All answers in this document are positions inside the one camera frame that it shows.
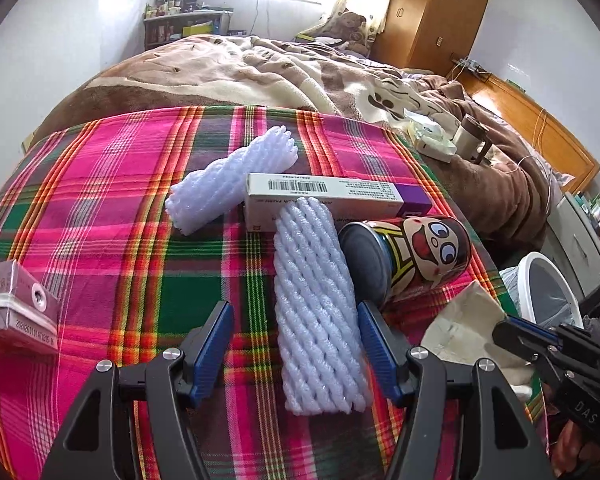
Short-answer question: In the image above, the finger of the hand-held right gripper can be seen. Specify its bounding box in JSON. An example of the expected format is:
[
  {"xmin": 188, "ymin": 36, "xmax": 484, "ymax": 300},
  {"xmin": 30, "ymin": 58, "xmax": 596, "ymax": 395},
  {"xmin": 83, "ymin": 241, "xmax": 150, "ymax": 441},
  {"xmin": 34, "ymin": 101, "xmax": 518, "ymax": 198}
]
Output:
[
  {"xmin": 504, "ymin": 314, "xmax": 600, "ymax": 361},
  {"xmin": 491, "ymin": 320, "xmax": 581, "ymax": 386}
]

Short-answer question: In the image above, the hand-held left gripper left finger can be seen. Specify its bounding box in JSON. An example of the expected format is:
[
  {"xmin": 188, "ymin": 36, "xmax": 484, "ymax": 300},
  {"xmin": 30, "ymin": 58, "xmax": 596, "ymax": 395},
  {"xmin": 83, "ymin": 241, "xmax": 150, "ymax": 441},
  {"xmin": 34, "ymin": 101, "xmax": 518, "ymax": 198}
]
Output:
[{"xmin": 40, "ymin": 300, "xmax": 236, "ymax": 480}]

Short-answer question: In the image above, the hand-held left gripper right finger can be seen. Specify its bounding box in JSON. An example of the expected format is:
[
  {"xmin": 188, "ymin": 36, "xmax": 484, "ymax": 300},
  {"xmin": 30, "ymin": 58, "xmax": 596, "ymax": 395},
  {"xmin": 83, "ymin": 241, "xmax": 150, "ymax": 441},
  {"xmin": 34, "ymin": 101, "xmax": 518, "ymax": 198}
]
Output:
[{"xmin": 356, "ymin": 300, "xmax": 553, "ymax": 480}]

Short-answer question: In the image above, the white round trash bin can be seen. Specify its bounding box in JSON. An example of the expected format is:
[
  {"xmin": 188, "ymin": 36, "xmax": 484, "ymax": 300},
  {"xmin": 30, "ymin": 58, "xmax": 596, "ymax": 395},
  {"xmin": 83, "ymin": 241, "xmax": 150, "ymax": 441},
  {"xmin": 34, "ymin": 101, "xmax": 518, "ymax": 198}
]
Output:
[{"xmin": 517, "ymin": 251, "xmax": 586, "ymax": 328}]

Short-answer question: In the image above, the pale blue foam net sleeve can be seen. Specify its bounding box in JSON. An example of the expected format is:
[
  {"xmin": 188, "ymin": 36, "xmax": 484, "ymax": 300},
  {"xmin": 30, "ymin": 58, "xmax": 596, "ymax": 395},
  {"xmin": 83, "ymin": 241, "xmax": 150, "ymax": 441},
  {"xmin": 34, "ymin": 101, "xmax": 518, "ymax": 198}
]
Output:
[
  {"xmin": 165, "ymin": 127, "xmax": 299, "ymax": 236},
  {"xmin": 272, "ymin": 196, "xmax": 373, "ymax": 416}
]

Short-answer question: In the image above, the red cartoon face can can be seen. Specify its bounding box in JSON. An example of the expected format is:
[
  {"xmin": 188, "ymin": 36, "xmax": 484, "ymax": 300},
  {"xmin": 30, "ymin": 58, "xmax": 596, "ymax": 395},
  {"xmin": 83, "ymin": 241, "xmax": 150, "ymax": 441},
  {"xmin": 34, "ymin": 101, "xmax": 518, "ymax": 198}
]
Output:
[{"xmin": 337, "ymin": 215, "xmax": 473, "ymax": 311}]

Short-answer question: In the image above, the long white purple box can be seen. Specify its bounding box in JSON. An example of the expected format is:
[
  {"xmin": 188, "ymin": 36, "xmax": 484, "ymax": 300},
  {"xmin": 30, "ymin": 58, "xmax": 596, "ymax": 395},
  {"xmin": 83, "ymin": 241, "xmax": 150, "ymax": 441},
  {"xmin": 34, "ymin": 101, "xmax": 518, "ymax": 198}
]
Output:
[{"xmin": 243, "ymin": 172, "xmax": 433, "ymax": 233}]

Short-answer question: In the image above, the mauve drink carton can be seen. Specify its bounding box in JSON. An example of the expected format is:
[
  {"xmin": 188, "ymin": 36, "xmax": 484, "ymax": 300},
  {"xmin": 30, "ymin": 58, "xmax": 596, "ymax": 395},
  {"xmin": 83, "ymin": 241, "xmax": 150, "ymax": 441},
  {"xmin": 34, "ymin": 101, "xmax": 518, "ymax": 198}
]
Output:
[{"xmin": 0, "ymin": 259, "xmax": 61, "ymax": 356}]

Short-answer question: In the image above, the grey bin liner bag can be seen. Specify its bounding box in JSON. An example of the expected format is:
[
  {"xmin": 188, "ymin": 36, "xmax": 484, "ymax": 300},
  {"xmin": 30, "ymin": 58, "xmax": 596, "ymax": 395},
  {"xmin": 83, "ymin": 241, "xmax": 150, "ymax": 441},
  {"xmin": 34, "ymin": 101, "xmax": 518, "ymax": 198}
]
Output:
[{"xmin": 500, "ymin": 265, "xmax": 581, "ymax": 326}]

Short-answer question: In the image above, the white drawer cabinet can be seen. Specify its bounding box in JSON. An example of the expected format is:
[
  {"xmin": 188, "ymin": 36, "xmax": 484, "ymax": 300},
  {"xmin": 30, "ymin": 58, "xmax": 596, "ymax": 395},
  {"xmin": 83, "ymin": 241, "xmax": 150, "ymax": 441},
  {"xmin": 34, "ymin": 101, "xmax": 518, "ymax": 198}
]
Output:
[{"xmin": 545, "ymin": 192, "xmax": 600, "ymax": 286}]

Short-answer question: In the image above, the pink green plaid cloth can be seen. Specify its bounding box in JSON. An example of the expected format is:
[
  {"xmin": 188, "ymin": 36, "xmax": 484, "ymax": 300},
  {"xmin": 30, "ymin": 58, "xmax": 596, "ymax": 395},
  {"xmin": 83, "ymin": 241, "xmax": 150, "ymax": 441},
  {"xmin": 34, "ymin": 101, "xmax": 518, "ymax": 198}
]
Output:
[{"xmin": 0, "ymin": 105, "xmax": 546, "ymax": 480}]

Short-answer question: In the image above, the wooden headboard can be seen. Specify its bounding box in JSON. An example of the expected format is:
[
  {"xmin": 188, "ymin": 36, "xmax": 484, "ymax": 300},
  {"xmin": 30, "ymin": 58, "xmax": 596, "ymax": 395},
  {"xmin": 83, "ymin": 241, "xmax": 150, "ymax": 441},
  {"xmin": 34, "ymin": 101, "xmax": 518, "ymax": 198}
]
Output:
[{"xmin": 462, "ymin": 75, "xmax": 600, "ymax": 193}]

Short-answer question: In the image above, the brown lidded mug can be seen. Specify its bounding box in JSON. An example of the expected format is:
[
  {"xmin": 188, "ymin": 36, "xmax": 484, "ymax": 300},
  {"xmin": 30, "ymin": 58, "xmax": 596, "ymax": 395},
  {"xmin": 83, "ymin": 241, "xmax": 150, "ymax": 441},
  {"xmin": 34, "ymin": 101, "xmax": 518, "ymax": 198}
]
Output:
[{"xmin": 450, "ymin": 114, "xmax": 493, "ymax": 166}]

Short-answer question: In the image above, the white box on bed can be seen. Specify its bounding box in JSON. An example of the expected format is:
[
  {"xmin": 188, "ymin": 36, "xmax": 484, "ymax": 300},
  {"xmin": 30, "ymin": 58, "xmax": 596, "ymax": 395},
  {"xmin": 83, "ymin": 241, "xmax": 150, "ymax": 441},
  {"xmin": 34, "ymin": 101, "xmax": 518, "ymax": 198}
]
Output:
[{"xmin": 407, "ymin": 110, "xmax": 458, "ymax": 163}]

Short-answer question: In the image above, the brown cream bed blanket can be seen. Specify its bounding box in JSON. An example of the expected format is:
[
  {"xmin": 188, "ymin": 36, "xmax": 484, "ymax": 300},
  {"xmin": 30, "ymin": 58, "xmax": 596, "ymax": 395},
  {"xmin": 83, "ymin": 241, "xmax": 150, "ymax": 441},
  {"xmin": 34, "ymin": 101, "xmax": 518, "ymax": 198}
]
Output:
[{"xmin": 30, "ymin": 35, "xmax": 576, "ymax": 256}]

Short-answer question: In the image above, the wooden wardrobe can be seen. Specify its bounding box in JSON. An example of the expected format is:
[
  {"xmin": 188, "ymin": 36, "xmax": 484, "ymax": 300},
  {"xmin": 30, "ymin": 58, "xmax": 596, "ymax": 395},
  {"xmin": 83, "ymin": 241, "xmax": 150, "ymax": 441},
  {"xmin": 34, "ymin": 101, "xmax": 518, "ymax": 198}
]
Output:
[{"xmin": 370, "ymin": 0, "xmax": 496, "ymax": 73}]

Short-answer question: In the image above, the cluttered shelf desk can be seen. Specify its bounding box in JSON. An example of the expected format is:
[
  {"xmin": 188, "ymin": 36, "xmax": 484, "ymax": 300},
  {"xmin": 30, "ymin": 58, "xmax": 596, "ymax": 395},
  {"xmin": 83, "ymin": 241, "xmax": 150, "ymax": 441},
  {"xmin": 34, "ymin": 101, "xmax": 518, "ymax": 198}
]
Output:
[{"xmin": 142, "ymin": 7, "xmax": 233, "ymax": 51}]

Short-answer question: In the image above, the brown teddy bear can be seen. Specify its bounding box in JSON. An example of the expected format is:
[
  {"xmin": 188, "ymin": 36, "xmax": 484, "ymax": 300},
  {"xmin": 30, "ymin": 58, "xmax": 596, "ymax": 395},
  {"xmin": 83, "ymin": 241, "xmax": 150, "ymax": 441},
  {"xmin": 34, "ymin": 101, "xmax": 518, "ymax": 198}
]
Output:
[{"xmin": 320, "ymin": 10, "xmax": 371, "ymax": 56}]

